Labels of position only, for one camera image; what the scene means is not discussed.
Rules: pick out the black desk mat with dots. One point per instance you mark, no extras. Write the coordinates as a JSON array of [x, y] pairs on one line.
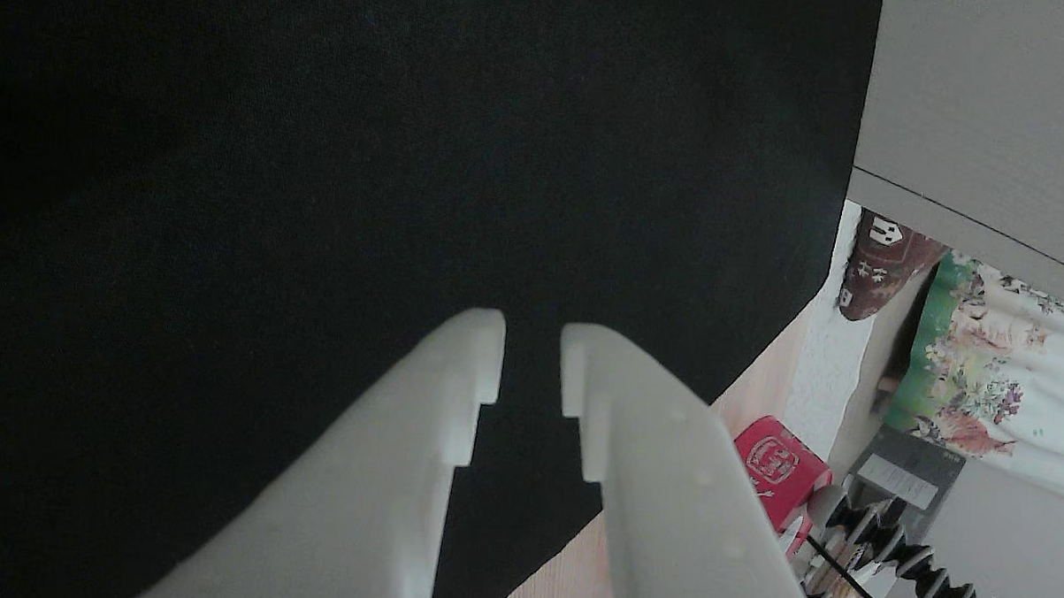
[[325, 150]]

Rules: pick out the black flexible tripod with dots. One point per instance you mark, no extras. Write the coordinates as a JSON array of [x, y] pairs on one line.
[[938, 583]]

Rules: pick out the maroon patterned cushion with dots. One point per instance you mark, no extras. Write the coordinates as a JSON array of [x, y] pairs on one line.
[[878, 267]]

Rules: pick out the red box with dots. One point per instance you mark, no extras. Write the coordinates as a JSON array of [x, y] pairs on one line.
[[778, 467]]

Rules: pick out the floral cloth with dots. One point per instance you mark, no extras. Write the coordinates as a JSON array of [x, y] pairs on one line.
[[1007, 386]]

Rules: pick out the dark grey flat box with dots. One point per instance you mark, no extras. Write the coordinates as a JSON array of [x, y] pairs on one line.
[[902, 476]]

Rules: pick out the white cabinet side panel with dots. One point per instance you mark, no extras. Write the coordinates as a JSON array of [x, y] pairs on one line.
[[990, 103]]

